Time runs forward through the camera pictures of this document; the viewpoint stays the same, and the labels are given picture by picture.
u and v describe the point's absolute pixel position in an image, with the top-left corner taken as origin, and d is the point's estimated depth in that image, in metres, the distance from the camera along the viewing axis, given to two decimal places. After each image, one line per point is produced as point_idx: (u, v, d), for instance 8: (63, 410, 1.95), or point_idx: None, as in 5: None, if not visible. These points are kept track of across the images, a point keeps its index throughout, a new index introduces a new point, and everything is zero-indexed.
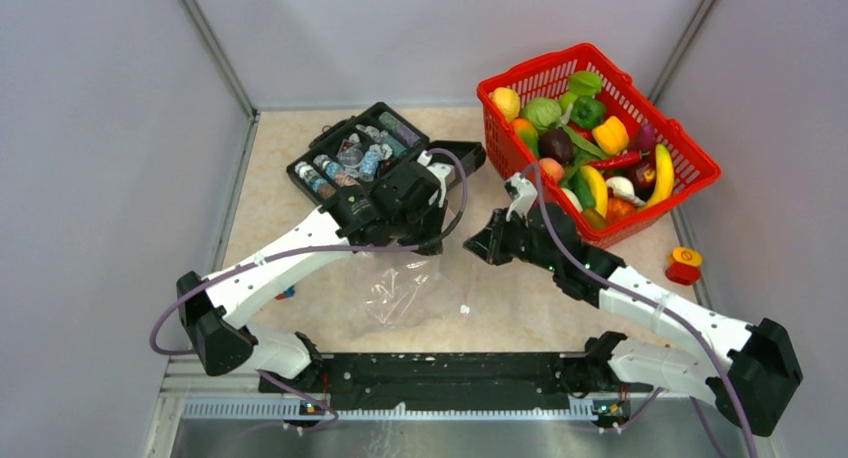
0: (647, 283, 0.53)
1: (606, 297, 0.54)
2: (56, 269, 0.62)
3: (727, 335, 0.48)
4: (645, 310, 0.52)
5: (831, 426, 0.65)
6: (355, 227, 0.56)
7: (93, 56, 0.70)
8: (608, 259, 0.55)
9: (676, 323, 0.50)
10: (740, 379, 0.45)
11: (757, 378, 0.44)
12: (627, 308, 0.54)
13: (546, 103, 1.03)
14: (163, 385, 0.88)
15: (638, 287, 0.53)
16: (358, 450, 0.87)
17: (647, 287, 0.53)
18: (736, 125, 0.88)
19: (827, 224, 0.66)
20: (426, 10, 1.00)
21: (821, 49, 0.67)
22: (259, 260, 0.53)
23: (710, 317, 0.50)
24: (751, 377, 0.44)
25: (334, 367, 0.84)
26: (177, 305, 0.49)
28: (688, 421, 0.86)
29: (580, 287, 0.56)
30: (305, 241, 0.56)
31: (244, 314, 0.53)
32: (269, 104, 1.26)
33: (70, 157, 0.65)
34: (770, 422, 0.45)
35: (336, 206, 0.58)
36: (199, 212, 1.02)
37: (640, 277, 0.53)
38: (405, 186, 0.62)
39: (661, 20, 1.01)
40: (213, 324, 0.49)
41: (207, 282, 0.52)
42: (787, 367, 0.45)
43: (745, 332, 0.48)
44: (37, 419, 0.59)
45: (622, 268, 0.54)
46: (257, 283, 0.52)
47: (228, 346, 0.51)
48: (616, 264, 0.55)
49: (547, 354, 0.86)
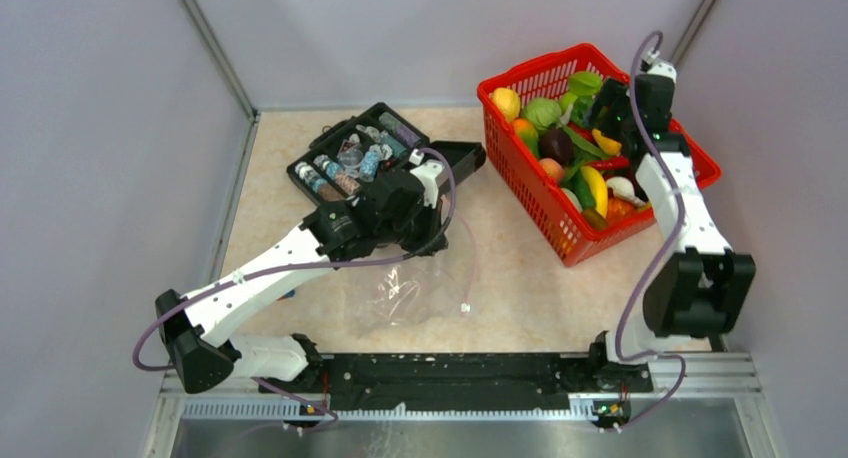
0: (687, 176, 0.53)
1: (645, 164, 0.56)
2: (56, 270, 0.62)
3: (706, 239, 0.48)
4: (663, 188, 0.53)
5: (831, 427, 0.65)
6: (335, 244, 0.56)
7: (92, 56, 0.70)
8: (679, 144, 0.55)
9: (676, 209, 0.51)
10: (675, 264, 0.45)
11: (691, 273, 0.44)
12: (653, 182, 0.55)
13: (541, 103, 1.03)
14: (163, 385, 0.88)
15: (675, 172, 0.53)
16: (358, 451, 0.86)
17: (683, 176, 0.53)
18: (736, 124, 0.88)
19: (826, 224, 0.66)
20: (427, 10, 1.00)
21: (822, 48, 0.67)
22: (239, 278, 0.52)
23: (707, 224, 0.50)
24: (684, 268, 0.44)
25: (334, 367, 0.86)
26: (156, 326, 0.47)
28: (689, 422, 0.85)
29: (634, 147, 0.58)
30: (286, 258, 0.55)
31: (224, 331, 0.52)
32: (269, 104, 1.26)
33: (71, 158, 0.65)
34: (672, 313, 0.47)
35: (317, 223, 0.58)
36: (200, 212, 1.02)
37: (684, 170, 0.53)
38: (383, 198, 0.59)
39: (661, 20, 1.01)
40: (191, 343, 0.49)
41: (185, 301, 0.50)
42: (727, 294, 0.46)
43: (720, 247, 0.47)
44: (36, 420, 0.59)
45: (681, 157, 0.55)
46: (235, 302, 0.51)
47: (209, 364, 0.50)
48: (680, 151, 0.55)
49: (547, 354, 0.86)
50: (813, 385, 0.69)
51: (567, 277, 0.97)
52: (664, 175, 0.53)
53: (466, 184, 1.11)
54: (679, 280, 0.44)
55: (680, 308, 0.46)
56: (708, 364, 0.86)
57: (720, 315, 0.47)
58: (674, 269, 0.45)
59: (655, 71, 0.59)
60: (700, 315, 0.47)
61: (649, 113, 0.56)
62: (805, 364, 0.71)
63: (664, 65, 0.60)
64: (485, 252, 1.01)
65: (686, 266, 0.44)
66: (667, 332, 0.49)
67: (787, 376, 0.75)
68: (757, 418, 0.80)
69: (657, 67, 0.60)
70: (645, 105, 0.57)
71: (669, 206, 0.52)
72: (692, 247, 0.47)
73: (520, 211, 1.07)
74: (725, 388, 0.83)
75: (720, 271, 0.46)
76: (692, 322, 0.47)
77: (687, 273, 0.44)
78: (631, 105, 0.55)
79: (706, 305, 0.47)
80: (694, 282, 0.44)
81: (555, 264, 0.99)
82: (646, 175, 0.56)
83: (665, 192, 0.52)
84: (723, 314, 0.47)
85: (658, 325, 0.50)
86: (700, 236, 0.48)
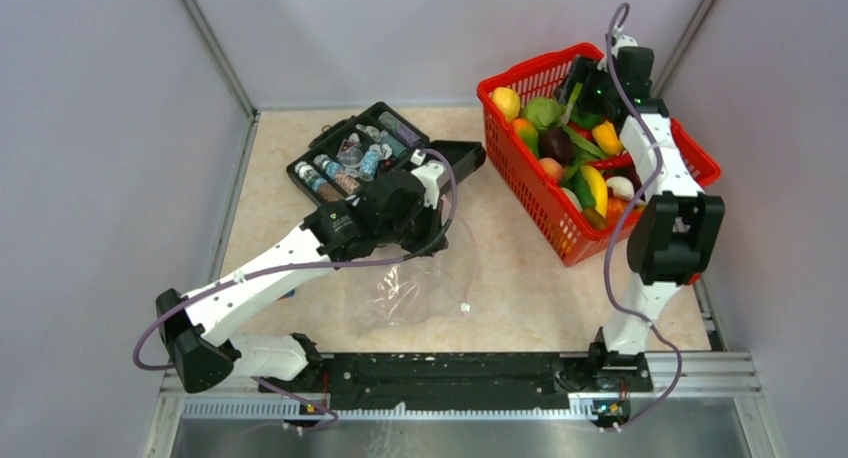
0: (665, 133, 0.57)
1: (628, 126, 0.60)
2: (56, 270, 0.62)
3: (681, 185, 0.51)
4: (644, 144, 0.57)
5: (829, 427, 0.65)
6: (336, 244, 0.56)
7: (91, 56, 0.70)
8: (658, 106, 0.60)
9: (654, 161, 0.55)
10: (651, 204, 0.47)
11: (666, 213, 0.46)
12: (635, 141, 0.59)
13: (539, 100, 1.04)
14: (163, 385, 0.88)
15: (655, 130, 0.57)
16: (358, 450, 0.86)
17: (661, 133, 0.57)
18: (735, 124, 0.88)
19: (825, 225, 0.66)
20: (427, 9, 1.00)
21: (821, 48, 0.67)
22: (239, 277, 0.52)
23: (682, 172, 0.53)
24: (660, 208, 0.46)
25: (334, 366, 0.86)
26: (156, 325, 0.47)
28: (688, 421, 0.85)
29: (618, 111, 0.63)
30: (286, 258, 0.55)
31: (224, 330, 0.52)
32: (269, 104, 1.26)
33: (71, 158, 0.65)
34: (652, 252, 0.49)
35: (318, 223, 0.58)
36: (200, 212, 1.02)
37: (663, 128, 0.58)
38: (384, 198, 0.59)
39: (661, 20, 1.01)
40: (190, 343, 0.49)
41: (186, 300, 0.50)
42: (702, 232, 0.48)
43: (693, 190, 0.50)
44: (36, 421, 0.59)
45: (660, 115, 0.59)
46: (236, 302, 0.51)
47: (208, 363, 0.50)
48: (659, 110, 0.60)
49: (547, 354, 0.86)
50: (813, 385, 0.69)
51: (567, 276, 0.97)
52: (644, 133, 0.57)
53: (466, 184, 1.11)
54: (657, 218, 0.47)
55: (659, 247, 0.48)
56: (709, 364, 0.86)
57: (696, 254, 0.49)
58: (652, 209, 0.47)
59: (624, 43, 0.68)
60: (677, 255, 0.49)
61: (631, 81, 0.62)
62: (804, 363, 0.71)
63: (626, 38, 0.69)
64: (484, 252, 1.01)
65: (662, 206, 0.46)
66: (648, 275, 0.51)
67: (786, 376, 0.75)
68: (757, 418, 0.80)
69: (621, 40, 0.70)
70: (626, 74, 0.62)
71: (649, 158, 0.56)
72: (668, 190, 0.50)
73: (520, 210, 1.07)
74: (724, 388, 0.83)
75: (694, 215, 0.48)
76: (669, 262, 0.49)
77: (664, 211, 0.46)
78: (612, 71, 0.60)
79: (683, 246, 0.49)
80: (670, 219, 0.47)
81: (555, 264, 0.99)
82: (628, 133, 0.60)
83: (645, 147, 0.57)
84: (698, 254, 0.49)
85: (638, 267, 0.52)
86: (676, 181, 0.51)
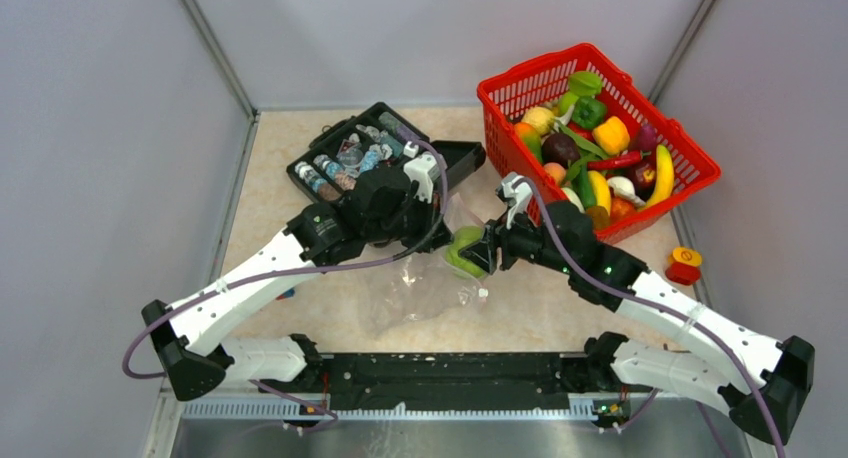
0: (673, 293, 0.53)
1: (628, 304, 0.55)
2: (55, 268, 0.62)
3: (759, 354, 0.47)
4: (673, 322, 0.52)
5: (826, 426, 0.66)
6: (320, 249, 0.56)
7: (91, 55, 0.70)
8: (630, 261, 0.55)
9: (707, 338, 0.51)
10: (770, 401, 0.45)
11: (788, 400, 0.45)
12: (653, 317, 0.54)
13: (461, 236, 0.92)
14: (163, 385, 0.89)
15: (663, 297, 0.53)
16: (358, 450, 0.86)
17: (673, 297, 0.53)
18: (736, 124, 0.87)
19: (826, 225, 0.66)
20: (427, 8, 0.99)
21: (822, 47, 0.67)
22: (222, 287, 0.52)
23: (740, 332, 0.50)
24: (783, 400, 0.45)
25: (334, 366, 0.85)
26: (140, 340, 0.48)
28: (689, 422, 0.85)
29: (598, 292, 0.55)
30: (269, 266, 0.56)
31: (210, 340, 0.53)
32: (269, 104, 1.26)
33: (71, 157, 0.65)
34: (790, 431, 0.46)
35: (302, 226, 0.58)
36: (200, 212, 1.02)
37: (667, 288, 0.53)
38: (365, 199, 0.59)
39: (660, 20, 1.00)
40: (176, 355, 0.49)
41: (170, 312, 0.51)
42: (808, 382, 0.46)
43: (775, 351, 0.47)
44: (37, 422, 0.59)
45: (646, 273, 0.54)
46: (220, 312, 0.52)
47: (197, 373, 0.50)
48: (639, 269, 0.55)
49: (547, 354, 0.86)
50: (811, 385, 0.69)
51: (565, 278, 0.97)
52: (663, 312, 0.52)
53: (466, 184, 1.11)
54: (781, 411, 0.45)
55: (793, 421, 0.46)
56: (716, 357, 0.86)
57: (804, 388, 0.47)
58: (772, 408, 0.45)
59: (518, 195, 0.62)
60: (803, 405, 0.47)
61: (584, 252, 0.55)
62: None
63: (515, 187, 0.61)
64: None
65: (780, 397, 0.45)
66: None
67: None
68: None
69: (518, 196, 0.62)
70: (577, 248, 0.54)
71: (699, 338, 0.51)
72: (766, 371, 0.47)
73: None
74: None
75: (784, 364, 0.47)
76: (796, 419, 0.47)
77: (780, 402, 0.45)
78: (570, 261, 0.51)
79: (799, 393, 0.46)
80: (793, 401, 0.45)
81: None
82: (633, 310, 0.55)
83: (681, 327, 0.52)
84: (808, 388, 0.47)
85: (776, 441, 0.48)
86: (753, 350, 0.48)
